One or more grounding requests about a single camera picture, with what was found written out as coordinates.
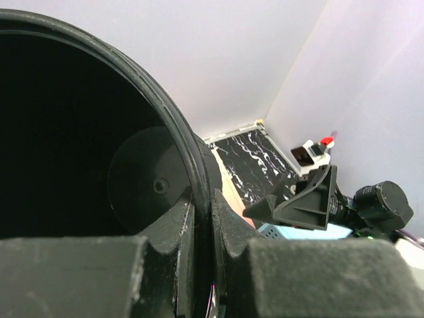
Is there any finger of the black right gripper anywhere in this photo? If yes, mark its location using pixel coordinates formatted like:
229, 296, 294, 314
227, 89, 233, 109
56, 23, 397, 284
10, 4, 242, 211
242, 176, 288, 225
272, 164, 337, 230

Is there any large blue perforated basket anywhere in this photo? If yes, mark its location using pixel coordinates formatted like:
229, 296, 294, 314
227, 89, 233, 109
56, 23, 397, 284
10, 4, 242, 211
258, 223, 352, 240

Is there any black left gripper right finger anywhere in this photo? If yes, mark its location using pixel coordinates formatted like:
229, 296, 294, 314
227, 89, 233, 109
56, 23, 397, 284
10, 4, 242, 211
212, 191, 423, 317

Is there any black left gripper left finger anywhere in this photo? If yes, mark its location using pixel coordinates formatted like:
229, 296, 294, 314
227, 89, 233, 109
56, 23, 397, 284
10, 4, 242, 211
1, 190, 195, 317

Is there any pink perforated plastic basket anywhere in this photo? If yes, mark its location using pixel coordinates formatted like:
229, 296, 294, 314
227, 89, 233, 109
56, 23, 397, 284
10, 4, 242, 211
212, 149, 254, 228

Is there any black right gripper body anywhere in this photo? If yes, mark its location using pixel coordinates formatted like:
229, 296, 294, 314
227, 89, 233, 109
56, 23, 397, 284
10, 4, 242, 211
327, 186, 355, 229

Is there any black plastic bucket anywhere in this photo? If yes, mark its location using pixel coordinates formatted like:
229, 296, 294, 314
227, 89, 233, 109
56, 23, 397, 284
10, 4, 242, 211
0, 9, 223, 241

